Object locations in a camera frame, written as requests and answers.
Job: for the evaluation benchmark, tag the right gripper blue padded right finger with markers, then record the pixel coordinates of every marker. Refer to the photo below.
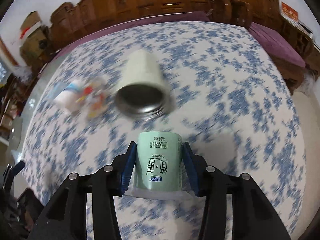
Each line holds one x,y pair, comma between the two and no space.
254,217

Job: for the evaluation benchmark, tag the white steel thermos cup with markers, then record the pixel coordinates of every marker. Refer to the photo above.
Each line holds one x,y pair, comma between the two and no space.
142,92

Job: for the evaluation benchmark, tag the cardboard boxes stack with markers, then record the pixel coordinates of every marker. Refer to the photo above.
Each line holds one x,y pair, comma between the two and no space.
33,39

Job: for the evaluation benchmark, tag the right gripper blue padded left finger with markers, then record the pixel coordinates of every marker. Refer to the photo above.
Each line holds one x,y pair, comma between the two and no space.
64,216

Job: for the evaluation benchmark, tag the blue floral tablecloth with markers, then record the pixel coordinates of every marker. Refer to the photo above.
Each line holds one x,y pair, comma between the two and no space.
229,102

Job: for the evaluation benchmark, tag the carved wooden armchair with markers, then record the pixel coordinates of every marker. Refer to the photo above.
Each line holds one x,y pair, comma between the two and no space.
267,13

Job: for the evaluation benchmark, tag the green yogurt cup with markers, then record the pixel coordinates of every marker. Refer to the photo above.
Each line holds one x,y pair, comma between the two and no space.
158,167

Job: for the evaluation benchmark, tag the clear printed glass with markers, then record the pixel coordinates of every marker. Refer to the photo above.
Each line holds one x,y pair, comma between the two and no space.
92,99

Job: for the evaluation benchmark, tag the white paper cup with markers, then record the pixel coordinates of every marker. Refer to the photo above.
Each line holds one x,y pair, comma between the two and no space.
67,94

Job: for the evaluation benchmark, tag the purple armchair cushion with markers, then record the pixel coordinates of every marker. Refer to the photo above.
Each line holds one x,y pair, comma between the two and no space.
275,45

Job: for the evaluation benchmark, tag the red sign card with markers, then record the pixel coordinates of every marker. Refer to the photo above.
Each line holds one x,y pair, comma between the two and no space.
289,12

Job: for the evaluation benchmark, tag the carved wooden sofa bench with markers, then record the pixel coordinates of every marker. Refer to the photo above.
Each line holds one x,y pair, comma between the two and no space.
72,22

